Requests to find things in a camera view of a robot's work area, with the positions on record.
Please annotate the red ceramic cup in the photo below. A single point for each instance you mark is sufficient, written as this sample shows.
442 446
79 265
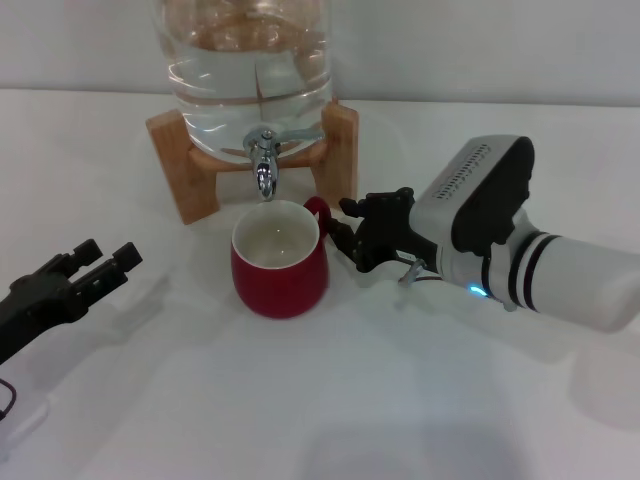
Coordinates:
280 290

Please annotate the chrome faucet tap with lever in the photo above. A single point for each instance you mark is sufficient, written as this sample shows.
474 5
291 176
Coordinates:
264 172

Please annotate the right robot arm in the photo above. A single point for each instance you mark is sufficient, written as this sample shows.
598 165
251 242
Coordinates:
580 280

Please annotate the wooden dispenser stand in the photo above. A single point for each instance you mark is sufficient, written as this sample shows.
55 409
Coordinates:
340 150

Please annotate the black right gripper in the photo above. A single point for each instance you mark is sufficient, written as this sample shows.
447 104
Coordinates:
385 235

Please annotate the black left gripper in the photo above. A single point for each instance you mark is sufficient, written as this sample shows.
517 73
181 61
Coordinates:
40 300

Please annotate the clear glass water dispenser jar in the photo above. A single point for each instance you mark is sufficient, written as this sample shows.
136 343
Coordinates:
240 90

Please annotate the silver black wrist camera box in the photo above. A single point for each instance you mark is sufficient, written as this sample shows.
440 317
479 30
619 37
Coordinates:
465 190

